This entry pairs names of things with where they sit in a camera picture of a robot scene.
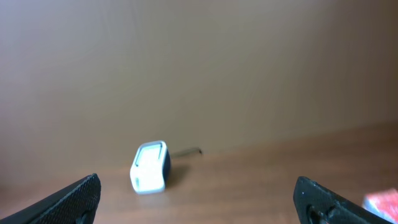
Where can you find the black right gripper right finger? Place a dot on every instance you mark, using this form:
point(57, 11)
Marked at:
point(316, 204)

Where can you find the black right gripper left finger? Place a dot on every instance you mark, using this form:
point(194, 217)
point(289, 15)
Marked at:
point(74, 204)

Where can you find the white barcode scanner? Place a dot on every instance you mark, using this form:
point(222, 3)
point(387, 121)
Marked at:
point(150, 168)

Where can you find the small red white carton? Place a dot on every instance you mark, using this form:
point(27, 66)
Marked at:
point(382, 204)

